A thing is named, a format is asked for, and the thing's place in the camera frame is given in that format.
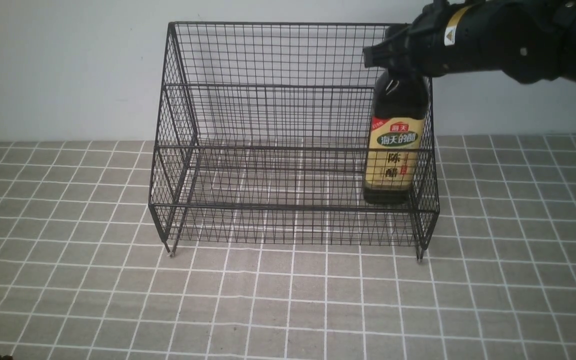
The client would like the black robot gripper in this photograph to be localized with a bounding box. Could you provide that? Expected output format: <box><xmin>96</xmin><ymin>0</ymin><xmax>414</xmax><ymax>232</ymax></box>
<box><xmin>362</xmin><ymin>0</ymin><xmax>563</xmax><ymax>85</ymax></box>

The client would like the dark vinegar bottle yellow label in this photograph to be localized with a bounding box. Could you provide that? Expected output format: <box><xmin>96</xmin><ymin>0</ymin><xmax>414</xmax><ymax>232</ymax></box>
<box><xmin>362</xmin><ymin>71</ymin><xmax>430</xmax><ymax>206</ymax></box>

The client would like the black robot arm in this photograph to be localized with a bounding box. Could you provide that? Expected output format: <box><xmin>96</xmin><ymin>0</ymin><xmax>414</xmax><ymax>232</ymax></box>
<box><xmin>363</xmin><ymin>0</ymin><xmax>576</xmax><ymax>85</ymax></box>

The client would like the black wire mesh rack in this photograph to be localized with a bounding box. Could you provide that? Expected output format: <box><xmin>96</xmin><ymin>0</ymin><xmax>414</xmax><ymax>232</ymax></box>
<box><xmin>148</xmin><ymin>22</ymin><xmax>440</xmax><ymax>262</ymax></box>

